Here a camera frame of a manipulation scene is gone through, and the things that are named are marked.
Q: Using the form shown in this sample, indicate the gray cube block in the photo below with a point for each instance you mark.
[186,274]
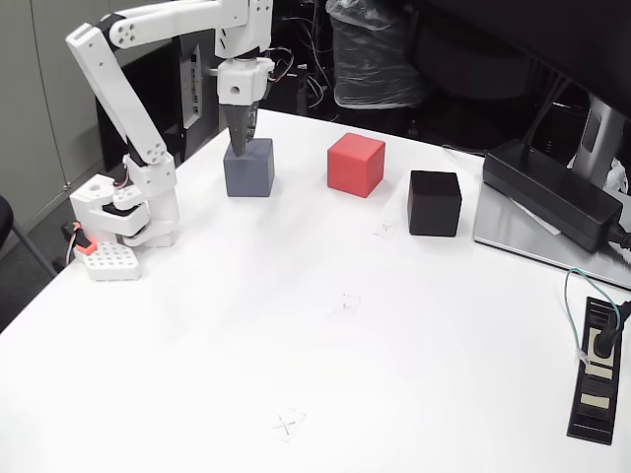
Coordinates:
[249,177]

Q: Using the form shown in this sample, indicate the black cube block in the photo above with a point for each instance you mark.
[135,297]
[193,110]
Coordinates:
[434,207]

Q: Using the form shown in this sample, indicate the black flat panel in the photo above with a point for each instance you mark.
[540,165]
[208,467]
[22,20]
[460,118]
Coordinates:
[162,88]

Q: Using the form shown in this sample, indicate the red cube block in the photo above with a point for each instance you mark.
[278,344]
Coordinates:
[352,167]

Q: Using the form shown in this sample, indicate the clear tape X mark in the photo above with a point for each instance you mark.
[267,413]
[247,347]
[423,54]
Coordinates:
[285,425]
[385,229]
[346,305]

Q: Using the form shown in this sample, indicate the white perforated table clamp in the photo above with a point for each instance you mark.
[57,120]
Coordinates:
[113,263]

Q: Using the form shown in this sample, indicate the black chair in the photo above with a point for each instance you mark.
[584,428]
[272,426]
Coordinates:
[4,217]

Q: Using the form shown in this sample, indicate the black monitor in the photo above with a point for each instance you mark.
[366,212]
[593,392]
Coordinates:
[517,34]

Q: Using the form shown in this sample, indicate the black power adapter brick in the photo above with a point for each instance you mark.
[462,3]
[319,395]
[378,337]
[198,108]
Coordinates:
[547,192]

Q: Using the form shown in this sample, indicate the silver monitor stand neck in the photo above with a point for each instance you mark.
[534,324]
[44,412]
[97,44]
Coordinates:
[599,133]

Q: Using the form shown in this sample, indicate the white crumpled paper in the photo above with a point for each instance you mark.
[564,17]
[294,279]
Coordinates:
[618,177]

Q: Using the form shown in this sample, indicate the black power plug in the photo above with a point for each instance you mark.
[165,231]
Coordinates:
[604,342]

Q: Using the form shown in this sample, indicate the black power strip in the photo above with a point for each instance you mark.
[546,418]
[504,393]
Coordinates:
[594,404]

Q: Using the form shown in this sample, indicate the silver monitor base plate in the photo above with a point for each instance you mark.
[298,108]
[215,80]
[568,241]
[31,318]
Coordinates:
[503,226]

